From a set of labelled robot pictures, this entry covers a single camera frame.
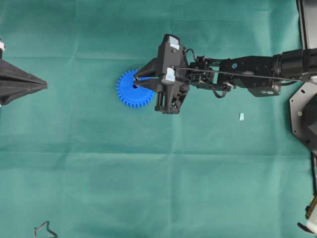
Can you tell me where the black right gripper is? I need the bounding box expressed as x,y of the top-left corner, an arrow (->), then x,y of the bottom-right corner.
134,34 -> 190,114

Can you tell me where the blue plastic gear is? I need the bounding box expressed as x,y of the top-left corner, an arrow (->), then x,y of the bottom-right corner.
116,69 -> 155,109

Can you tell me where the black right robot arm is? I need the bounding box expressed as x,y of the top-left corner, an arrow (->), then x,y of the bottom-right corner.
134,34 -> 317,114

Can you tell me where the green table cloth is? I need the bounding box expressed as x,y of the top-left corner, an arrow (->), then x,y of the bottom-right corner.
0,0 -> 313,238

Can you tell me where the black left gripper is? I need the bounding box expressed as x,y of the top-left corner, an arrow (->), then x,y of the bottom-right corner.
0,39 -> 48,106

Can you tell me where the black metal clip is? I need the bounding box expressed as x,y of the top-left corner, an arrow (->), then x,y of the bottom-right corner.
33,220 -> 58,238

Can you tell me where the thin black cable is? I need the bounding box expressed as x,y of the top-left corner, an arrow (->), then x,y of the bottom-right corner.
170,65 -> 310,82

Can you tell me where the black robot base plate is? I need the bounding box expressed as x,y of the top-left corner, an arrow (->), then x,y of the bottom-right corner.
289,83 -> 317,154

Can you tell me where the black frame bar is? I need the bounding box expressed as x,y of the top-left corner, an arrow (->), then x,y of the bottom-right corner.
296,0 -> 317,50

